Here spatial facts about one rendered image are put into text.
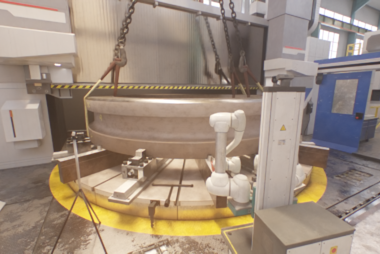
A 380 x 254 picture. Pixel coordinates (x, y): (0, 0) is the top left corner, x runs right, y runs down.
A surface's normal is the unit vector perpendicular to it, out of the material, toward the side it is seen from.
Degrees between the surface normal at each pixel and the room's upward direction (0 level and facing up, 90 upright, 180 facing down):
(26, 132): 90
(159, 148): 90
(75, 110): 90
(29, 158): 90
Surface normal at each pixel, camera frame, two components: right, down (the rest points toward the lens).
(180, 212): -0.03, 0.19
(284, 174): 0.24, 0.18
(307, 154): -0.61, 0.15
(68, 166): 0.79, 0.11
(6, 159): 0.46, 0.17
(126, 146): -0.39, 0.18
